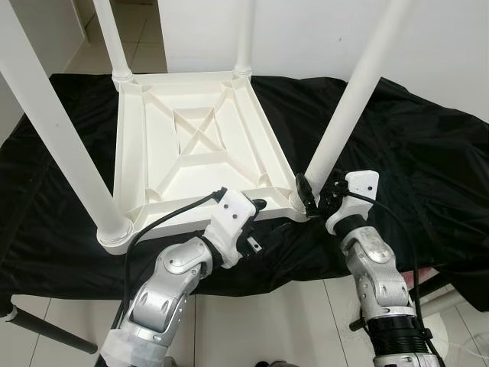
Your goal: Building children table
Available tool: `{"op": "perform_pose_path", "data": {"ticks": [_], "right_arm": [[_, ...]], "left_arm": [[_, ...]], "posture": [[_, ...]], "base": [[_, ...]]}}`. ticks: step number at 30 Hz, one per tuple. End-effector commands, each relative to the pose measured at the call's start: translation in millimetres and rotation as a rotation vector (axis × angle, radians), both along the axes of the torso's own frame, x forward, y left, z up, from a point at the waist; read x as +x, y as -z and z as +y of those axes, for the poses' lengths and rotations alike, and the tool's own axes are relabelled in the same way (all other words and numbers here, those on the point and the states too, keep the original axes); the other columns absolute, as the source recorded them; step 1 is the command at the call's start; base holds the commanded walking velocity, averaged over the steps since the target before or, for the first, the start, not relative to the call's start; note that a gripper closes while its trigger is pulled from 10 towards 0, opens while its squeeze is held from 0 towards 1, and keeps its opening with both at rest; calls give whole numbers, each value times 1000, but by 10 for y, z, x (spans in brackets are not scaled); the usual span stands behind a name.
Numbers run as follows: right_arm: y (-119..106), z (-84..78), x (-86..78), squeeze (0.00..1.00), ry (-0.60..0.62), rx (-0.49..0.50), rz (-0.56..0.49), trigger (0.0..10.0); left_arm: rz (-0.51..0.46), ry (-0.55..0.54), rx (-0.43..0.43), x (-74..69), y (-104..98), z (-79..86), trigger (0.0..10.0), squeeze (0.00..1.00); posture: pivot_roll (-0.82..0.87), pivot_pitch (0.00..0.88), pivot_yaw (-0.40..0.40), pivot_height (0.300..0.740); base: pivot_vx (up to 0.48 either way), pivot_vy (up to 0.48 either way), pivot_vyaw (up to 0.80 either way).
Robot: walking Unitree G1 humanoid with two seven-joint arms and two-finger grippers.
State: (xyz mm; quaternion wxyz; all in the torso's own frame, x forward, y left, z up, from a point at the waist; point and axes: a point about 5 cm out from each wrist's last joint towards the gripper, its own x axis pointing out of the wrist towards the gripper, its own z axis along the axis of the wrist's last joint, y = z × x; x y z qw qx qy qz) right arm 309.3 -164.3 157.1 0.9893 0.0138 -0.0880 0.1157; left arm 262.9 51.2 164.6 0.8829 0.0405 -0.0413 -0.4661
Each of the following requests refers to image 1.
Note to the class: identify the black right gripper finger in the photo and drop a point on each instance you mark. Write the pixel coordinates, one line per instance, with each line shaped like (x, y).
(305, 194)

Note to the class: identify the white plastic table top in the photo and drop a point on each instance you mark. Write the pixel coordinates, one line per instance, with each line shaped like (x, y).
(199, 172)

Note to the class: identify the white plastic table leg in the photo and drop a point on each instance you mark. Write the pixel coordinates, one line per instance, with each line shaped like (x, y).
(53, 122)
(359, 84)
(111, 34)
(244, 34)

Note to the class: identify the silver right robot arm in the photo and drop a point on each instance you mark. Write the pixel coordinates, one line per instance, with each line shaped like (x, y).
(378, 267)

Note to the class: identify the black cloth table cover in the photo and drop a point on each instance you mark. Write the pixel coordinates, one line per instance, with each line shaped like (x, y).
(428, 153)

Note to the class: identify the pink object under table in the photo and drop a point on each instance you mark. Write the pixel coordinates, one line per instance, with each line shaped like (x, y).
(425, 274)

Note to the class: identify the grey robot right foot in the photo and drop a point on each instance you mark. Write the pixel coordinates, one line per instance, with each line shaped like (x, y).
(279, 364)

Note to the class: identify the grey robot foot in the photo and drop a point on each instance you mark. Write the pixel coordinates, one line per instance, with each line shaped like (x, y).
(170, 362)
(279, 364)

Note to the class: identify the grey robot left foot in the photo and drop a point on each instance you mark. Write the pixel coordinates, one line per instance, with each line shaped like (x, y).
(170, 362)

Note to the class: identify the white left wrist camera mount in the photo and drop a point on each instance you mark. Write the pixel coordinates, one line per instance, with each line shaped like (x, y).
(231, 218)

